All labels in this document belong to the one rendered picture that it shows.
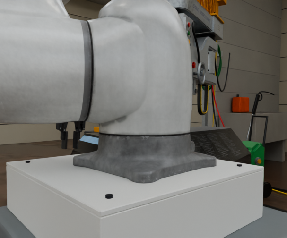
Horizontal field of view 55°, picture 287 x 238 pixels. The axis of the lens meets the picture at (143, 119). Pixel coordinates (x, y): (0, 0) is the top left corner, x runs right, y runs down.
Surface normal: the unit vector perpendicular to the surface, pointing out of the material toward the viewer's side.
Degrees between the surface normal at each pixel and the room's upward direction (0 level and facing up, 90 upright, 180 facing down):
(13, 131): 90
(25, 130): 90
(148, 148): 83
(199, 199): 90
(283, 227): 0
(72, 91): 115
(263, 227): 0
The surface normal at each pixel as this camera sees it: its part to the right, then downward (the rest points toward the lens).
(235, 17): 0.65, 0.04
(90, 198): 0.00, -1.00
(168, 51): 0.42, -0.03
